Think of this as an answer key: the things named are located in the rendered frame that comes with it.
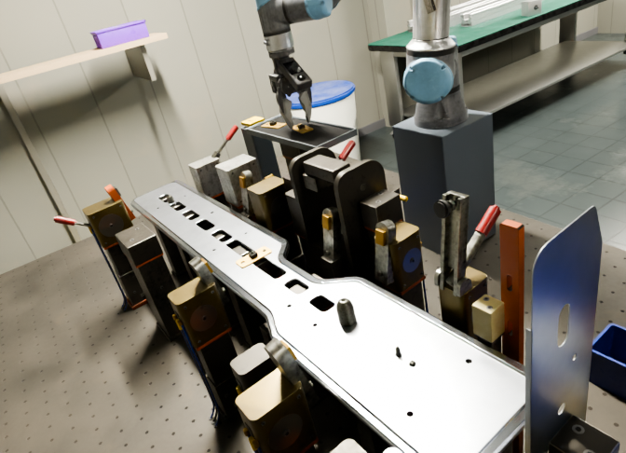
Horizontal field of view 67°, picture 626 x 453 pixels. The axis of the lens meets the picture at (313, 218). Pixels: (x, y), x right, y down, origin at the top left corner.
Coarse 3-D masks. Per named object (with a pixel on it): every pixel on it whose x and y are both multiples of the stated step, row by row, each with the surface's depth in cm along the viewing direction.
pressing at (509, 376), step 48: (192, 192) 155; (192, 240) 126; (240, 240) 120; (240, 288) 102; (336, 288) 95; (288, 336) 85; (336, 336) 83; (384, 336) 80; (432, 336) 78; (336, 384) 74; (384, 384) 72; (432, 384) 70; (480, 384) 68; (384, 432) 65; (432, 432) 63; (480, 432) 62
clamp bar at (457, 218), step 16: (448, 192) 75; (448, 208) 71; (464, 208) 73; (448, 224) 77; (464, 224) 74; (448, 240) 78; (464, 240) 76; (448, 256) 79; (464, 256) 77; (448, 272) 80; (464, 272) 78
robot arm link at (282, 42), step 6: (264, 36) 126; (270, 36) 124; (276, 36) 124; (282, 36) 124; (288, 36) 125; (264, 42) 126; (270, 42) 125; (276, 42) 124; (282, 42) 125; (288, 42) 125; (270, 48) 126; (276, 48) 125; (282, 48) 125; (288, 48) 126
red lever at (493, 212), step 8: (488, 208) 82; (496, 208) 81; (488, 216) 81; (496, 216) 81; (480, 224) 81; (488, 224) 80; (480, 232) 80; (488, 232) 80; (472, 240) 80; (480, 240) 80; (472, 248) 80; (472, 256) 80; (448, 280) 80
